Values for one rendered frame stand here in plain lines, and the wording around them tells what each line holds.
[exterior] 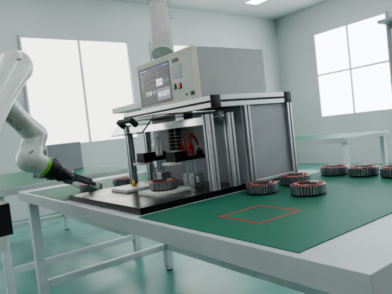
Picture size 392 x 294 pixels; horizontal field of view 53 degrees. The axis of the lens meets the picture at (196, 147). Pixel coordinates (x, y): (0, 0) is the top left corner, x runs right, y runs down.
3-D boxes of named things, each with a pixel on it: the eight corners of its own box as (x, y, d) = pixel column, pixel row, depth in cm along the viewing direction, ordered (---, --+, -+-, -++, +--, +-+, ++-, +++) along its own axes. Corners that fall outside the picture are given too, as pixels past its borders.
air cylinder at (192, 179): (194, 187, 158) (193, 173, 158) (184, 186, 164) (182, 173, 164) (204, 185, 161) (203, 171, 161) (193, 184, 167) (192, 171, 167)
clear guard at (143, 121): (142, 133, 131) (139, 115, 131) (110, 136, 150) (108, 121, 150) (216, 125, 151) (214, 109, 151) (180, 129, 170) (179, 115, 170)
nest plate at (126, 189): (127, 193, 163) (126, 190, 163) (111, 191, 175) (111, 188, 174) (158, 186, 172) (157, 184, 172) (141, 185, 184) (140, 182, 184)
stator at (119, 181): (137, 182, 210) (137, 176, 210) (119, 186, 203) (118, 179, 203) (127, 182, 219) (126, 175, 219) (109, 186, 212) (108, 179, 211)
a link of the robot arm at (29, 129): (-23, 107, 155) (3, 104, 153) (-15, 84, 161) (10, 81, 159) (27, 153, 186) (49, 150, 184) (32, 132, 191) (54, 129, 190)
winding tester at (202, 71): (198, 98, 151) (192, 44, 150) (141, 110, 186) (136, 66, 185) (267, 95, 175) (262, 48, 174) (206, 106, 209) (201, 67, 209)
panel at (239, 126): (248, 183, 152) (240, 105, 151) (157, 178, 205) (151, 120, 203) (250, 183, 153) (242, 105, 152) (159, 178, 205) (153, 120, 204)
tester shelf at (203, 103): (212, 107, 141) (210, 94, 141) (124, 122, 195) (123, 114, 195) (291, 102, 168) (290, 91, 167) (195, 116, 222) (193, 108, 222)
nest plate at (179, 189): (158, 197, 143) (157, 193, 143) (137, 194, 155) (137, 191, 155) (191, 189, 152) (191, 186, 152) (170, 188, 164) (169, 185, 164)
